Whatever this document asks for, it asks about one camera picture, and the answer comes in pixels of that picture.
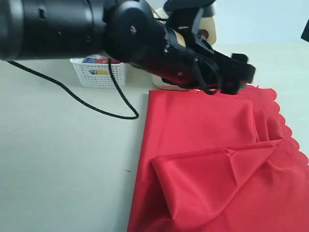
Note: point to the cream plastic bin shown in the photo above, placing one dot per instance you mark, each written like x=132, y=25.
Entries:
x=207, y=22

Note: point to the red sausage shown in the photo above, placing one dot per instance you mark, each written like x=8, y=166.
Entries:
x=106, y=61

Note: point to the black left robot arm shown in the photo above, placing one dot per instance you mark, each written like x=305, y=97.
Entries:
x=127, y=31

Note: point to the red scalloped table cloth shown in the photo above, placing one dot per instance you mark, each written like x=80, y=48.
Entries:
x=222, y=163

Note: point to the brown wooden spoon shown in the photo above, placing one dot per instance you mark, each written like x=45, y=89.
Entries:
x=204, y=33

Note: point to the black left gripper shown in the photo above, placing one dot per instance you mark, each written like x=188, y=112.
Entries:
x=188, y=61

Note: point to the yellow cheese wedge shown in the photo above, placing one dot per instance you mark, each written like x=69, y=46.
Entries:
x=102, y=72

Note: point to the white perforated plastic basket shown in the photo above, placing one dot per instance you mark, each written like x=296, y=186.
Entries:
x=93, y=72

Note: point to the black wrist camera on left gripper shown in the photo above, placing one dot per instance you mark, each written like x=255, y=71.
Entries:
x=187, y=14

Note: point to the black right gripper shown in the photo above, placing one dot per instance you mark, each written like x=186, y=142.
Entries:
x=305, y=33

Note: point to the blue white milk carton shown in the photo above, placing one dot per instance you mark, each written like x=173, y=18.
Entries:
x=89, y=60

